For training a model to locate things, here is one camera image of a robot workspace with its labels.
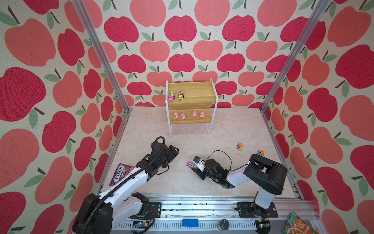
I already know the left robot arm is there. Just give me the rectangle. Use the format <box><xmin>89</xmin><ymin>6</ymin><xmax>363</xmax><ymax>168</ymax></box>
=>
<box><xmin>72</xmin><ymin>136</ymin><xmax>179</xmax><ymax>234</ymax></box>

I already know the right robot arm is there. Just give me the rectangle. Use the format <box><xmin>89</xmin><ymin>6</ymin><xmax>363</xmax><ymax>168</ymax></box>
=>
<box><xmin>191</xmin><ymin>154</ymin><xmax>288</xmax><ymax>217</ymax></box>

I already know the purple snack bag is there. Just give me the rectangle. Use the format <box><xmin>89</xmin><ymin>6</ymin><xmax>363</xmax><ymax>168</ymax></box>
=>
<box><xmin>110</xmin><ymin>163</ymin><xmax>135</xmax><ymax>186</ymax></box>

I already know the round black knob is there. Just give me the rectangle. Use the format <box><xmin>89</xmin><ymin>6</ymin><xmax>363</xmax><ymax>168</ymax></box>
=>
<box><xmin>217</xmin><ymin>219</ymin><xmax>230</xmax><ymax>231</ymax></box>

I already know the green snack bag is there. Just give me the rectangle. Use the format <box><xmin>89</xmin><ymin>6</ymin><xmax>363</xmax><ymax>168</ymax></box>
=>
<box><xmin>281</xmin><ymin>212</ymin><xmax>318</xmax><ymax>234</ymax></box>

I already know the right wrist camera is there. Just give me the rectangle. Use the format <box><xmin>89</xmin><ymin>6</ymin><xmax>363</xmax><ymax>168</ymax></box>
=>
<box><xmin>192</xmin><ymin>156</ymin><xmax>203</xmax><ymax>165</ymax></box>

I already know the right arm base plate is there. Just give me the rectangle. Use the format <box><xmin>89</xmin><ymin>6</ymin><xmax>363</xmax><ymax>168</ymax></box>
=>
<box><xmin>235</xmin><ymin>202</ymin><xmax>279</xmax><ymax>218</ymax></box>

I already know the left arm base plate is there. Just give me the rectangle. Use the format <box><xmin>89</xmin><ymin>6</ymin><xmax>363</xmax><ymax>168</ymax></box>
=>
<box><xmin>143</xmin><ymin>202</ymin><xmax>162</xmax><ymax>219</ymax></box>

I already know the blue block on rail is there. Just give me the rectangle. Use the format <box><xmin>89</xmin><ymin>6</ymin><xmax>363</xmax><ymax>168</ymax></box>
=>
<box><xmin>182</xmin><ymin>218</ymin><xmax>199</xmax><ymax>228</ymax></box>

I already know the wooden two-tier shelf white frame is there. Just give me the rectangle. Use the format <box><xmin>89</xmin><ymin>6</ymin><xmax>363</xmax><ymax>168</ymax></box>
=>
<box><xmin>165</xmin><ymin>79</ymin><xmax>219</xmax><ymax>136</ymax></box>

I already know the left aluminium frame post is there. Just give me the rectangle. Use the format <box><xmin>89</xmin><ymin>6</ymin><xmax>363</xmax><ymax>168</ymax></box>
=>
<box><xmin>72</xmin><ymin>1</ymin><xmax>130</xmax><ymax>115</ymax></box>

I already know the aluminium frame post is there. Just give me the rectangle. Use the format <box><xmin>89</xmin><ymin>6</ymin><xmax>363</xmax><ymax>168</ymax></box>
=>
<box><xmin>260</xmin><ymin>0</ymin><xmax>332</xmax><ymax>115</ymax></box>
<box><xmin>72</xmin><ymin>1</ymin><xmax>130</xmax><ymax>115</ymax></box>

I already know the right aluminium frame post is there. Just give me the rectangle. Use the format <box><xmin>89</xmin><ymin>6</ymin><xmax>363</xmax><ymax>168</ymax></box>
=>
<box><xmin>260</xmin><ymin>0</ymin><xmax>332</xmax><ymax>115</ymax></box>

